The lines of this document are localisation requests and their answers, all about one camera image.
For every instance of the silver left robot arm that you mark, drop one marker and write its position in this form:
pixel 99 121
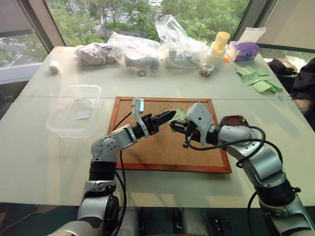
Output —
pixel 108 147

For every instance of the clear plastic box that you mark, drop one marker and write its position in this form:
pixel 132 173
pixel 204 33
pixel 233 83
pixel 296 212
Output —
pixel 71 127

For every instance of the stacked pale yellow cups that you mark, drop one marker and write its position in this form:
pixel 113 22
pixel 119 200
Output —
pixel 217 49

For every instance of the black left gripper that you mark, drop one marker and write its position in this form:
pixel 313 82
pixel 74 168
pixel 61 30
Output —
pixel 149 124

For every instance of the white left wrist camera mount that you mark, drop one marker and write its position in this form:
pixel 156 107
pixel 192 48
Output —
pixel 138 105

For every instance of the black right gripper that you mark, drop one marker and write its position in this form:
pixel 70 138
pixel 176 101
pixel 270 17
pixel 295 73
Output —
pixel 190 129

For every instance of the green sticky note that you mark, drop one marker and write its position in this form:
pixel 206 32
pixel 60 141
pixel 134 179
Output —
pixel 181 114

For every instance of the wood-framed cork board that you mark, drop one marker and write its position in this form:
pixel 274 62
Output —
pixel 157 147

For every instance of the brown round tray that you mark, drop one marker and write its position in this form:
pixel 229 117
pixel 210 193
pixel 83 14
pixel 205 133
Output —
pixel 231 121

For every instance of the grey rounded robot body part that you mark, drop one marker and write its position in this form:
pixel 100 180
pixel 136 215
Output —
pixel 131 221
pixel 194 221

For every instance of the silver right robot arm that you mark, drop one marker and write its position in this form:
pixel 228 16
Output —
pixel 261 157

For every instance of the beige rounded robot body part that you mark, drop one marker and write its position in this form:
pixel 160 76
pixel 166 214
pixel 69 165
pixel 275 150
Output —
pixel 73 228

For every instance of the purple tissue box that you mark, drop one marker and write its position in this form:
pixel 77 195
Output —
pixel 242 52

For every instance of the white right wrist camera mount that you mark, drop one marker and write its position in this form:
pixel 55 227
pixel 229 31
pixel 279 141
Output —
pixel 200 115

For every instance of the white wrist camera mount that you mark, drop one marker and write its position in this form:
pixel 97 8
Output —
pixel 200 115
pixel 138 105

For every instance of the white tissue sheet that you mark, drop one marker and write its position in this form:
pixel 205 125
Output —
pixel 253 34

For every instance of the black bag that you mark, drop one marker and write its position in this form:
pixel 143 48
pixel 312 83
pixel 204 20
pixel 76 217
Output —
pixel 280 68

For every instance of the small jar of coloured pins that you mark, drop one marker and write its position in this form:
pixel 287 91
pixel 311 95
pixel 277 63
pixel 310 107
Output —
pixel 206 70

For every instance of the person in dark clothing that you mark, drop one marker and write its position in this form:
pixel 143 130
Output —
pixel 305 81

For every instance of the green paper note with writing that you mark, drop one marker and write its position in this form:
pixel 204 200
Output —
pixel 251 79

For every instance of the plastic bag with pink cloth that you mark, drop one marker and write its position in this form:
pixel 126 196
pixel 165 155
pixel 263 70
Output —
pixel 92 54

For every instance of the white paper note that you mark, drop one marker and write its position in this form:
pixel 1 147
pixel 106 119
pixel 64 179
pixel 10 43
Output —
pixel 83 115

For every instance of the plastic bag with grey device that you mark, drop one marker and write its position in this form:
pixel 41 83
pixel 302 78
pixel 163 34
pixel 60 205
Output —
pixel 137 60

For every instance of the yellow-green pushpin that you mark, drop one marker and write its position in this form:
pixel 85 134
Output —
pixel 242 120

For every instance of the plastic bag with power strip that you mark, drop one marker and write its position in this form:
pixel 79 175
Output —
pixel 177 55

